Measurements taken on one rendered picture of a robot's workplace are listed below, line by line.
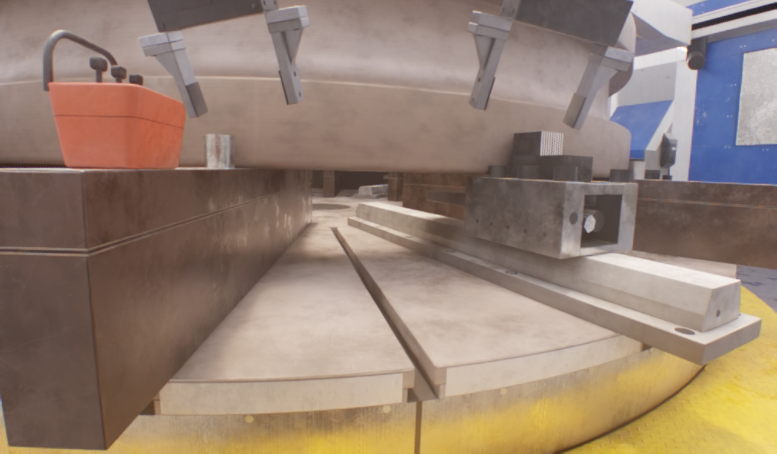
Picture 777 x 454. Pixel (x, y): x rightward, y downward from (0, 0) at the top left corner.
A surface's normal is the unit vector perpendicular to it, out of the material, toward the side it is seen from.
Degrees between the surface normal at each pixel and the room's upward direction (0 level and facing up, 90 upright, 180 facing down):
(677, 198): 90
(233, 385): 90
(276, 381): 90
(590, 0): 113
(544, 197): 90
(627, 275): 71
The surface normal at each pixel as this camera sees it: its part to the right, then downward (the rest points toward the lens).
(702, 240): -0.66, 0.07
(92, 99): 0.11, 0.23
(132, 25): -0.10, 0.11
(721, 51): -0.91, 0.02
